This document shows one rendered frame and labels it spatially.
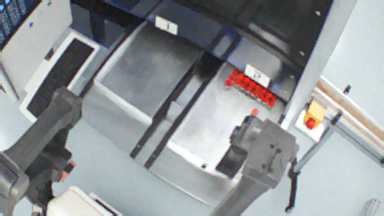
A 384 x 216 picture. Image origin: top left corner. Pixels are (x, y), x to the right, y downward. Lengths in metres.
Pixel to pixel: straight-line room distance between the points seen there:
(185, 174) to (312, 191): 1.20
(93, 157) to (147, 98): 0.95
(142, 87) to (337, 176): 1.46
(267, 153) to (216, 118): 0.75
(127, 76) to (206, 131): 0.32
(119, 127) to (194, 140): 0.24
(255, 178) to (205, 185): 0.68
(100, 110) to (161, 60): 0.28
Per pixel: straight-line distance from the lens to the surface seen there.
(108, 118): 1.48
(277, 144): 0.77
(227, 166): 1.30
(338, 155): 2.59
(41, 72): 1.73
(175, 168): 1.42
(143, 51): 1.59
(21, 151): 0.77
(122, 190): 2.30
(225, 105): 1.50
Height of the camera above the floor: 2.23
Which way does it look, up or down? 65 degrees down
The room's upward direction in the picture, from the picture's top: 9 degrees clockwise
